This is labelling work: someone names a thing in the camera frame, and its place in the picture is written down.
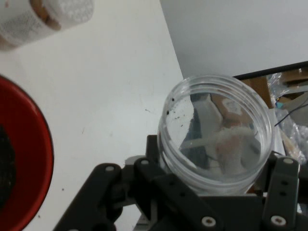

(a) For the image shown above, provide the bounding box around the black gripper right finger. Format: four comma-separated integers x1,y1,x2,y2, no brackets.
258,151,308,231

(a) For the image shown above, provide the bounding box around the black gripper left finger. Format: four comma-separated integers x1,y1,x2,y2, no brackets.
54,134,223,231

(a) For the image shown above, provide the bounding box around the clear plastic jar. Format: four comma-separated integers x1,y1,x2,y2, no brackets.
157,75,275,197

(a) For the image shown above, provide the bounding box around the clear plastic bag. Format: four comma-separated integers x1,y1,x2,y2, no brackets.
266,71,308,154

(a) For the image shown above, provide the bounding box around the small brown cardboard box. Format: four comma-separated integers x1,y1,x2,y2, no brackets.
240,76,277,109

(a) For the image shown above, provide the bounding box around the black stand pole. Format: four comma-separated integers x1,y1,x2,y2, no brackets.
231,61,308,80

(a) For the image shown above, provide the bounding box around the red bowl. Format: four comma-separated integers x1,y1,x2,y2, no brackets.
0,74,55,231

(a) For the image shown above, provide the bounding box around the black seeds pile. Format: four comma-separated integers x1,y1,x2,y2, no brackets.
0,124,17,212

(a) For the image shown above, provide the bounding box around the white-lidded brown spice jar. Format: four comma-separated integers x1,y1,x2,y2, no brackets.
0,0,95,51

